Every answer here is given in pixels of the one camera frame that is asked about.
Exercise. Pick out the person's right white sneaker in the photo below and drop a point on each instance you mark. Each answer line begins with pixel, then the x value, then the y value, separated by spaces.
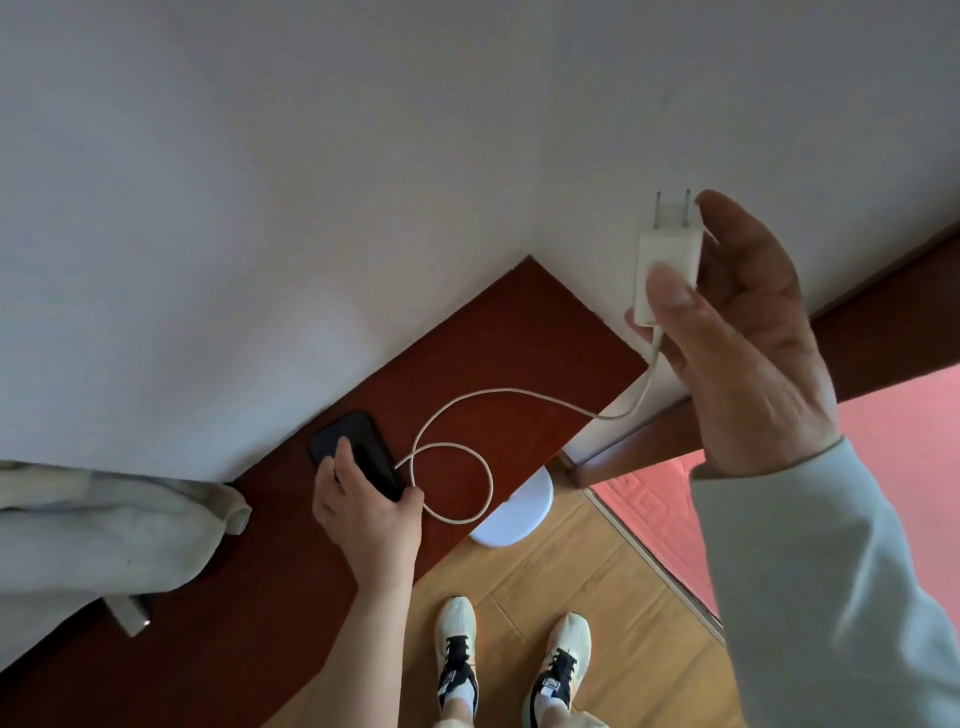
pixel 566 652

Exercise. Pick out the white charger plug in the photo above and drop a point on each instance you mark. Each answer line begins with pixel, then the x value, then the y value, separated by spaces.
pixel 667 251

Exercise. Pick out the person's left forearm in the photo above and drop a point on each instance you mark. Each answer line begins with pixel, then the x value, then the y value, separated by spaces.
pixel 360 660

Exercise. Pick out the small grey tag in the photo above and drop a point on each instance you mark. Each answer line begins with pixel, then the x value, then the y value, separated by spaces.
pixel 129 613

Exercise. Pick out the dark brown wooden frame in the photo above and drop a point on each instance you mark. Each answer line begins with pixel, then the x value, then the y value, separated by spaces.
pixel 892 322

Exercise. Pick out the person's right thumb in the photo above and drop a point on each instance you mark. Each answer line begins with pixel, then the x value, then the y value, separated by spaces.
pixel 679 322

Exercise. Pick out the person's right hand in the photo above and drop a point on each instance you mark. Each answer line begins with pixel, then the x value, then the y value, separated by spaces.
pixel 757 375

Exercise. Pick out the black smartphone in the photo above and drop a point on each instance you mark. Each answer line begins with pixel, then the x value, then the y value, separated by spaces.
pixel 358 439

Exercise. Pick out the person's right forearm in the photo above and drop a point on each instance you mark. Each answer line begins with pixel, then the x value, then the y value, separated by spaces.
pixel 825 600

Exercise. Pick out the white round plastic base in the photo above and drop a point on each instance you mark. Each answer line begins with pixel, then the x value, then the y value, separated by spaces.
pixel 517 514

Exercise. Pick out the beige crumpled cloth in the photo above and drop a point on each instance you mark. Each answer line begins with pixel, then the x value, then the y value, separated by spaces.
pixel 90 532

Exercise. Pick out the metal threshold strip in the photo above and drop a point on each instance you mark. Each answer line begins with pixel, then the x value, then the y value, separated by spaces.
pixel 660 566

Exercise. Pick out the person's left white sneaker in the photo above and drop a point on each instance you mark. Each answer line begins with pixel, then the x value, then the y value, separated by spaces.
pixel 455 630

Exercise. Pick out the pink patterned mat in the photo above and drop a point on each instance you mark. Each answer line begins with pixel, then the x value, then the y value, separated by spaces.
pixel 885 427

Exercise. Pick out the person's left hand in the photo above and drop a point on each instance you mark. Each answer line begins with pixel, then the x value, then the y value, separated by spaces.
pixel 371 529

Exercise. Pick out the person's left thumb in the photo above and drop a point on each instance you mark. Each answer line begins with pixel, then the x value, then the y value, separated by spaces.
pixel 412 504

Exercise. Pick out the person's white sneaker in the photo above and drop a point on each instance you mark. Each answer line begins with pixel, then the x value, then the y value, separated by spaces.
pixel 566 652
pixel 455 630

